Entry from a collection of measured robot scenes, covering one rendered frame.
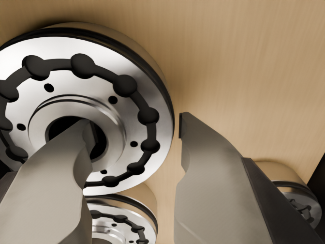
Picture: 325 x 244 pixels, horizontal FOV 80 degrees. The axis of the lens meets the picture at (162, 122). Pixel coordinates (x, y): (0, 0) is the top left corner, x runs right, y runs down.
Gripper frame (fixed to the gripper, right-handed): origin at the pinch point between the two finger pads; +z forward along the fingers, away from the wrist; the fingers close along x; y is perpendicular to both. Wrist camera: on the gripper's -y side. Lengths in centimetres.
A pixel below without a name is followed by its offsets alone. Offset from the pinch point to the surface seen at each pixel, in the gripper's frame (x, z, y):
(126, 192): -1.5, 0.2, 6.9
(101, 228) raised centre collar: -3.5, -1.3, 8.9
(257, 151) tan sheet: 9.5, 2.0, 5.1
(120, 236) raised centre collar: -2.2, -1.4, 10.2
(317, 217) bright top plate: 14.3, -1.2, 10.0
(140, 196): -0.5, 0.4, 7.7
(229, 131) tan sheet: 6.7, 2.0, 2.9
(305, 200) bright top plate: 12.3, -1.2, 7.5
